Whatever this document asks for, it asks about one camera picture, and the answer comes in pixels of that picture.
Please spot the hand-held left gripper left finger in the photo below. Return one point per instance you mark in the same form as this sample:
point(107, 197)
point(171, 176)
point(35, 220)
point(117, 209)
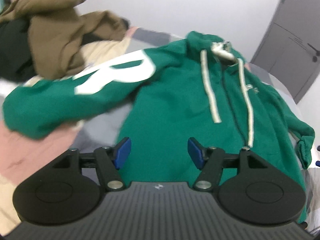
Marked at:
point(122, 152)

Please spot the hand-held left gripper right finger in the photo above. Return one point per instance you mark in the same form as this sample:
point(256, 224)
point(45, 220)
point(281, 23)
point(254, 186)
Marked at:
point(196, 152)

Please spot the green printed hoodie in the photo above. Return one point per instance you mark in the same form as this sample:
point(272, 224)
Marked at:
point(175, 105)

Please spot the patchwork bed quilt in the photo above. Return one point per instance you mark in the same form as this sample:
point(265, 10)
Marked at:
point(37, 155)

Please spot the brown hoodie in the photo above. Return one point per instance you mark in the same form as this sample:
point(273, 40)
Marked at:
point(62, 35)

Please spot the grey door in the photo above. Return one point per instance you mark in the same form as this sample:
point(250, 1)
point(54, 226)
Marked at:
point(287, 42)

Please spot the black garment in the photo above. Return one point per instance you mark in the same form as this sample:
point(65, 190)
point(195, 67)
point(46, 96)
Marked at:
point(12, 52)

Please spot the black door lock knob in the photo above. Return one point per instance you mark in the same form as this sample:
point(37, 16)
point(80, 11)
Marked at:
point(314, 58)

